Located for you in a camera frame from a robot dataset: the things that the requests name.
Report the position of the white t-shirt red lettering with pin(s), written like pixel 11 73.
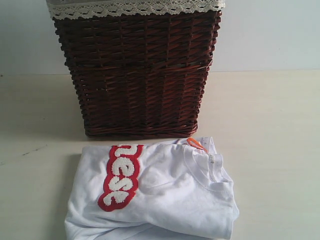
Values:
pixel 172 190

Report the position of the brown wicker basket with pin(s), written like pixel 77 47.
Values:
pixel 140 76

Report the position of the cream lace basket liner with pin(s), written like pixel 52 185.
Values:
pixel 86 9

